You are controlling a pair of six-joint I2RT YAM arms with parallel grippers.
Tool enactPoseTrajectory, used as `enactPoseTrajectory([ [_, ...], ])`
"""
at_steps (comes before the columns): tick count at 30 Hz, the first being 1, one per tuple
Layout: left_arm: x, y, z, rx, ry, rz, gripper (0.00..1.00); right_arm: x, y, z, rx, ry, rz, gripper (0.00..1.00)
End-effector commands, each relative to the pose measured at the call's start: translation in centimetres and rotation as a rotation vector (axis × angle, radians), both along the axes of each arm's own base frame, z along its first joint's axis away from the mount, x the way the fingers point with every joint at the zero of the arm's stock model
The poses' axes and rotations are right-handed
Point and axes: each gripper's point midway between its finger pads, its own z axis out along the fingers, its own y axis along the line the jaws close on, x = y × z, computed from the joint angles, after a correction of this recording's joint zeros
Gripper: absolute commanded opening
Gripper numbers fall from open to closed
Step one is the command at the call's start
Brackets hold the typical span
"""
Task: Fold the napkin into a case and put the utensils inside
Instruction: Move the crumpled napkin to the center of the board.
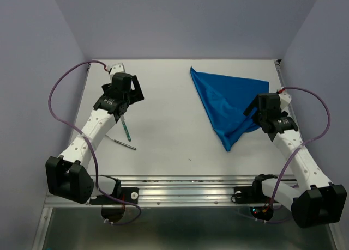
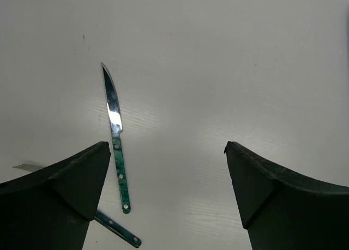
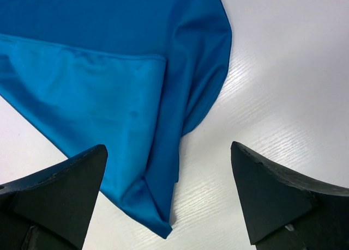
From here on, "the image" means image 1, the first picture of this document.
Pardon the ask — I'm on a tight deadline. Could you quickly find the blue cloth napkin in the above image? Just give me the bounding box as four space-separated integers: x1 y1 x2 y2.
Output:
190 68 269 152

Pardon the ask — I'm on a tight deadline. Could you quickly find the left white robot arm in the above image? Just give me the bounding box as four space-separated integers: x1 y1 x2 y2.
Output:
45 72 144 204

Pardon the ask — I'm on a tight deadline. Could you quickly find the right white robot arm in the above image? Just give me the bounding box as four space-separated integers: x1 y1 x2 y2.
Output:
234 89 347 228

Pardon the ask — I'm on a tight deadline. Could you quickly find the silver metal fork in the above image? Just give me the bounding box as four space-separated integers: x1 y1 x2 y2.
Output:
105 135 136 150

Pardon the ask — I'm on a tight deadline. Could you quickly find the green handled knife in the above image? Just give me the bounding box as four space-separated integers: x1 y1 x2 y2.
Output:
120 116 131 142

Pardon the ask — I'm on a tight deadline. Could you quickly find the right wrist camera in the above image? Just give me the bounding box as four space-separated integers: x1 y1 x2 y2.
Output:
277 88 292 110

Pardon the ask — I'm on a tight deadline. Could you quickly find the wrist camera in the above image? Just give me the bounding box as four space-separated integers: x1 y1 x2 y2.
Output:
277 88 292 110
107 63 125 76

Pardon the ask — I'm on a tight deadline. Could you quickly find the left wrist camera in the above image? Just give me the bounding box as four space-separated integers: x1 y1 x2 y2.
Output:
107 63 125 76

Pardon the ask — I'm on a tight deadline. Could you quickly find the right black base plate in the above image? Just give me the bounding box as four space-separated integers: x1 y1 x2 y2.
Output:
231 186 274 205

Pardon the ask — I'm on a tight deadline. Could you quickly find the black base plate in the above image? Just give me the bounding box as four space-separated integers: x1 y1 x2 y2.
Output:
231 186 274 205
89 187 139 205

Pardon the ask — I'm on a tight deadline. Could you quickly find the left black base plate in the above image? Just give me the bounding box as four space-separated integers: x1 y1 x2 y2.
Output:
89 187 139 205

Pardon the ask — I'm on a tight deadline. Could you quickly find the aluminium rail frame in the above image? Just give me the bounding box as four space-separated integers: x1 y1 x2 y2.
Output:
34 59 342 249

